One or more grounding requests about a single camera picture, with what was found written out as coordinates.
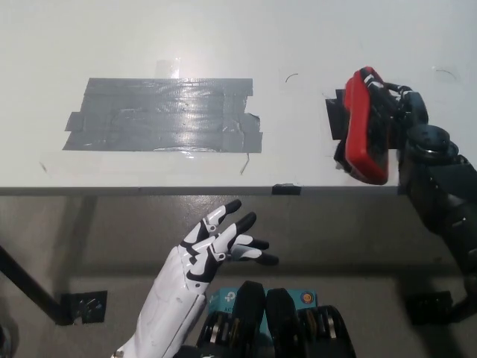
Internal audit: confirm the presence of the small black tape strip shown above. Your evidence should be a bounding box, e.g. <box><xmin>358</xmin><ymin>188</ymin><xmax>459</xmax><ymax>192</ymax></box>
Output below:
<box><xmin>271</xmin><ymin>182</ymin><xmax>302</xmax><ymax>196</ymax></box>

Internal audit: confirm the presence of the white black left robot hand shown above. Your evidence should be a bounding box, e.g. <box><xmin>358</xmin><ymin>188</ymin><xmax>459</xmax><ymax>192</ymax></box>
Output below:
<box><xmin>115</xmin><ymin>199</ymin><xmax>279</xmax><ymax>358</ymax></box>

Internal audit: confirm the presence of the red digital multimeter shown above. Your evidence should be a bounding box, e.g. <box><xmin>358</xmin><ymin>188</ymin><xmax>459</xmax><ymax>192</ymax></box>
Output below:
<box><xmin>333</xmin><ymin>66</ymin><xmax>391</xmax><ymax>186</ymax></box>

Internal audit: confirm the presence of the large grey duct tape patch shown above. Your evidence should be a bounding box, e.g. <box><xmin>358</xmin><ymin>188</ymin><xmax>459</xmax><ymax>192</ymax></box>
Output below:
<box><xmin>61</xmin><ymin>77</ymin><xmax>264</xmax><ymax>154</ymax></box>

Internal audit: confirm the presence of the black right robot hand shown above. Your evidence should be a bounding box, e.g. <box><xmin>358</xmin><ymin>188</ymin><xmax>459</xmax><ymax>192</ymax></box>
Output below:
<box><xmin>363</xmin><ymin>73</ymin><xmax>429</xmax><ymax>151</ymax></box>

